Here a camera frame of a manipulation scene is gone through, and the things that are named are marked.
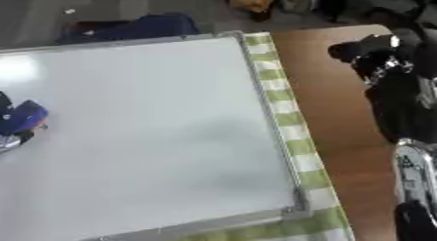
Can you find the white whiteboard with silver frame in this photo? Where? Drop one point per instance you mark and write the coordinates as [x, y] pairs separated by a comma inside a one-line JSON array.
[[148, 121]]

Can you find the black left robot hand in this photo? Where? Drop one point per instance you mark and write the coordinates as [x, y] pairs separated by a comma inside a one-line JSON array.
[[4, 105]]

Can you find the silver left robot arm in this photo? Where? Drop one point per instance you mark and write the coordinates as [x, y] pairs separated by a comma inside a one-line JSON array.
[[8, 143]]

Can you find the dark blue bag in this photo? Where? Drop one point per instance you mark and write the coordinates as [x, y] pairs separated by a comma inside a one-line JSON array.
[[145, 27]]

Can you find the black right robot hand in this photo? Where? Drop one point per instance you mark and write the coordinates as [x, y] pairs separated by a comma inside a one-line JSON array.
[[401, 101]]

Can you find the black chair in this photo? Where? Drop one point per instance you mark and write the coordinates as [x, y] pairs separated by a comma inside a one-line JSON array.
[[333, 4]]

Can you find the blue whiteboard brush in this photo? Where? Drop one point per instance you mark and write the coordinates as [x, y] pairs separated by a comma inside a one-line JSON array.
[[24, 116]]

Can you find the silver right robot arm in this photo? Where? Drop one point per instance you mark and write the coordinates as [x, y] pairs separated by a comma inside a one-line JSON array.
[[415, 173]]

